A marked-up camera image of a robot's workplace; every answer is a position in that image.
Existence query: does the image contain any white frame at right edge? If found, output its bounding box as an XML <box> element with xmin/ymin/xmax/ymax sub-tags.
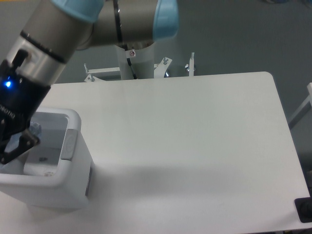
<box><xmin>288</xmin><ymin>82</ymin><xmax>312</xmax><ymax>129</ymax></box>

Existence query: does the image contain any clear crushed plastic bottle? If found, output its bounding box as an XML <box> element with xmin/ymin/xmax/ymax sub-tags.
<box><xmin>0</xmin><ymin>121</ymin><xmax>42</xmax><ymax>171</ymax></box>

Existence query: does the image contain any white base bracket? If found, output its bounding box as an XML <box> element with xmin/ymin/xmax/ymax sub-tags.
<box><xmin>154</xmin><ymin>57</ymin><xmax>173</xmax><ymax>78</ymax></box>
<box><xmin>84</xmin><ymin>63</ymin><xmax>120</xmax><ymax>82</ymax></box>

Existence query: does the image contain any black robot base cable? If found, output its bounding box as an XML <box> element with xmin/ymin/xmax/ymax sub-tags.
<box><xmin>124</xmin><ymin>43</ymin><xmax>137</xmax><ymax>80</ymax></box>

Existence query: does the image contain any white right base bracket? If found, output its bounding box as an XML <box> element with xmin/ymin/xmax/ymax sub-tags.
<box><xmin>154</xmin><ymin>57</ymin><xmax>173</xmax><ymax>78</ymax></box>

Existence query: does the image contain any white upright clamp post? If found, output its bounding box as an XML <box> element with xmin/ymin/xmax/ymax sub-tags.
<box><xmin>185</xmin><ymin>52</ymin><xmax>195</xmax><ymax>77</ymax></box>

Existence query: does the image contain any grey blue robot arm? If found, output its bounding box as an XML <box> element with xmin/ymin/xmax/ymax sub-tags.
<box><xmin>0</xmin><ymin>0</ymin><xmax>179</xmax><ymax>164</ymax></box>

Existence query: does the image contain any white plastic wrapper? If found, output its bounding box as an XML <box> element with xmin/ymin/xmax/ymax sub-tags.
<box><xmin>23</xmin><ymin>147</ymin><xmax>61</xmax><ymax>176</ymax></box>

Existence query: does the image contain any white plastic trash can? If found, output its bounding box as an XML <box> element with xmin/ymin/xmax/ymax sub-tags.
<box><xmin>0</xmin><ymin>107</ymin><xmax>94</xmax><ymax>209</ymax></box>

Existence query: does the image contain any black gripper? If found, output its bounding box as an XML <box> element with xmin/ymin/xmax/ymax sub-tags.
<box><xmin>0</xmin><ymin>60</ymin><xmax>51</xmax><ymax>164</ymax></box>

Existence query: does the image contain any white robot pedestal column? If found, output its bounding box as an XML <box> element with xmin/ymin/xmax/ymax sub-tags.
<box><xmin>115</xmin><ymin>41</ymin><xmax>155</xmax><ymax>80</ymax></box>

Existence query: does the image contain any black table clamp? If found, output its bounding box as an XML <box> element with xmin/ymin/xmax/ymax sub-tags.
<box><xmin>294</xmin><ymin>197</ymin><xmax>312</xmax><ymax>223</ymax></box>

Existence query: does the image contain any white left base bracket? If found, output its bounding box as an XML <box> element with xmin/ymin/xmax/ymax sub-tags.
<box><xmin>84</xmin><ymin>63</ymin><xmax>120</xmax><ymax>82</ymax></box>

